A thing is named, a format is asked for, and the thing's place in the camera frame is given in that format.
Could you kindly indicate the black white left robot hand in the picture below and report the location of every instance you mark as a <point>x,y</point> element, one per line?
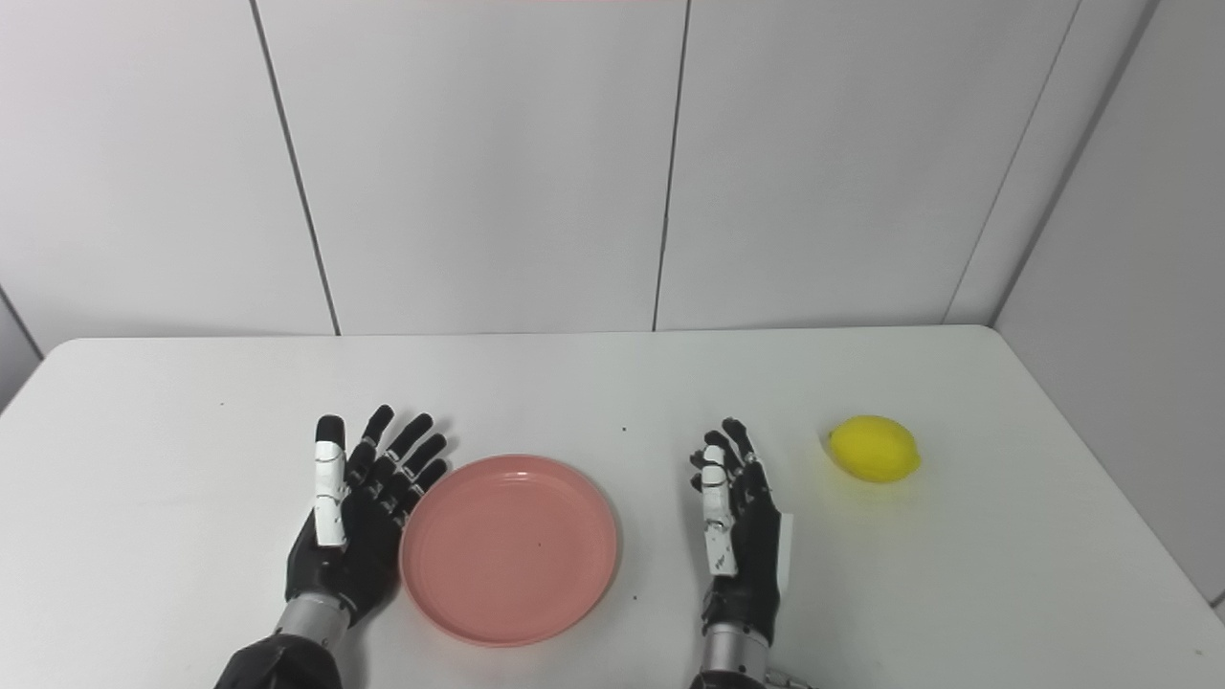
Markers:
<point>364,565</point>

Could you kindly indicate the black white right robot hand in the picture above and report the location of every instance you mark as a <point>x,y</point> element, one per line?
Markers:
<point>756,555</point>

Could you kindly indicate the pink round plate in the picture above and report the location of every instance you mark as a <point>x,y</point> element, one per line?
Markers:
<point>512,550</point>

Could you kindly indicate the yellow lemon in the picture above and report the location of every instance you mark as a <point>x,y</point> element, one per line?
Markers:
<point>873,448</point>

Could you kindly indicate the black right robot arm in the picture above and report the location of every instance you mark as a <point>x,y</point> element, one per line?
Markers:
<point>732,660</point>

